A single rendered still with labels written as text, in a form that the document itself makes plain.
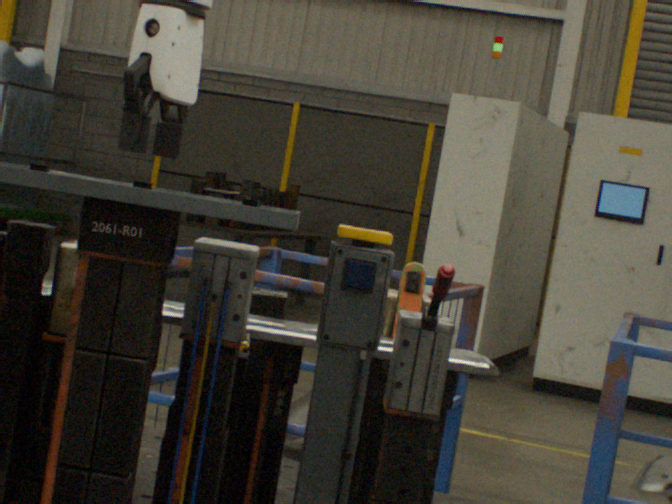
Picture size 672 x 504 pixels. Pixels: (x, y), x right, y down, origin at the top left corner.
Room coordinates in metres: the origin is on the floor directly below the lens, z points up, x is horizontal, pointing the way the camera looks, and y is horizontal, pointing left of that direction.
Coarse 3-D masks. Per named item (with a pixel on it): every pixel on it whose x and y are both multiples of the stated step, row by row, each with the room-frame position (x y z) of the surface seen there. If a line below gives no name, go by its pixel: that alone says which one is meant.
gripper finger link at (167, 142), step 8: (168, 112) 1.50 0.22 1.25; (176, 112) 1.50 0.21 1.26; (168, 120) 1.50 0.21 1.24; (176, 120) 1.50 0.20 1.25; (160, 128) 1.50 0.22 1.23; (168, 128) 1.50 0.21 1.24; (176, 128) 1.49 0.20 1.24; (160, 136) 1.50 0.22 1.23; (168, 136) 1.50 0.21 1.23; (176, 136) 1.49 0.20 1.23; (160, 144) 1.50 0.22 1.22; (168, 144) 1.49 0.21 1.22; (176, 144) 1.49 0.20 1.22; (152, 152) 1.50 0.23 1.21; (160, 152) 1.50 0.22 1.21; (168, 152) 1.49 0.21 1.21; (176, 152) 1.49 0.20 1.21
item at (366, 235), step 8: (344, 232) 1.44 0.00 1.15; (352, 232) 1.44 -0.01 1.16; (360, 232) 1.44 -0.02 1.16; (368, 232) 1.44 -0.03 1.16; (376, 232) 1.44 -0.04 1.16; (384, 232) 1.47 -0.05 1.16; (352, 240) 1.47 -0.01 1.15; (360, 240) 1.45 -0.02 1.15; (368, 240) 1.44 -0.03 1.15; (376, 240) 1.44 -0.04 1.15; (384, 240) 1.44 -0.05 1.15; (368, 248) 1.46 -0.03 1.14
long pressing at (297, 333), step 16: (48, 288) 1.79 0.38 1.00; (176, 304) 1.85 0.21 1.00; (176, 320) 1.71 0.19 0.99; (256, 320) 1.82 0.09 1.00; (272, 320) 1.85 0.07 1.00; (256, 336) 1.71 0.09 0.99; (272, 336) 1.71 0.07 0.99; (288, 336) 1.71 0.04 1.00; (304, 336) 1.71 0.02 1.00; (384, 352) 1.71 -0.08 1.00; (464, 352) 1.85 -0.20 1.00; (448, 368) 1.72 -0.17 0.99; (464, 368) 1.72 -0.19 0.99; (480, 368) 1.72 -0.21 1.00; (496, 368) 1.73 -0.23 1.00
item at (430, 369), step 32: (416, 320) 1.60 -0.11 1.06; (448, 320) 1.64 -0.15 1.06; (416, 352) 1.60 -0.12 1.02; (448, 352) 1.60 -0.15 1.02; (416, 384) 1.60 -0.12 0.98; (416, 416) 1.60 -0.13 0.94; (384, 448) 1.61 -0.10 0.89; (416, 448) 1.61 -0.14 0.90; (384, 480) 1.61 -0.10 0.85; (416, 480) 1.61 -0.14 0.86
